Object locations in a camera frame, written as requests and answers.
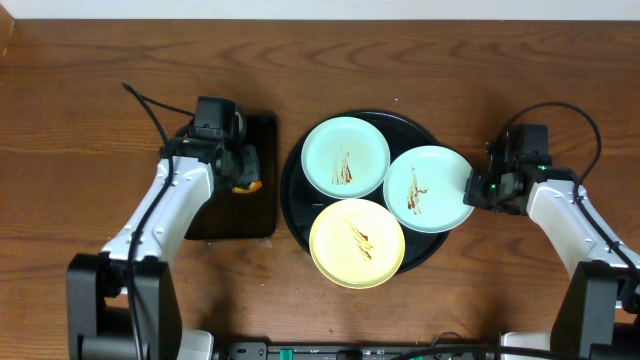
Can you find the green and yellow sponge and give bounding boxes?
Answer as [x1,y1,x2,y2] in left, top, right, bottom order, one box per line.
[232,181,262,194]

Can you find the mint green plate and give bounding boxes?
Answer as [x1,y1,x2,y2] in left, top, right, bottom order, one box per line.
[383,145,473,233]
[301,116,391,199]

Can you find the yellow plate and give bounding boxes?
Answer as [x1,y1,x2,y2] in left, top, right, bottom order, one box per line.
[309,199,405,289]

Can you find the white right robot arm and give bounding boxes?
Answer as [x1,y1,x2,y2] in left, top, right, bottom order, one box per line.
[464,165,639,359]

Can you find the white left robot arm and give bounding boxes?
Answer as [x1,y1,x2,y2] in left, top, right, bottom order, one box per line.
[66,140,260,359]

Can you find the black rectangular tray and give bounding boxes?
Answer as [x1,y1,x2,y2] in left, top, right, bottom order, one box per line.
[185,114,278,241]

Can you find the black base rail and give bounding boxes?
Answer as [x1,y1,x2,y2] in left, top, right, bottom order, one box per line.
[214,341,501,360]

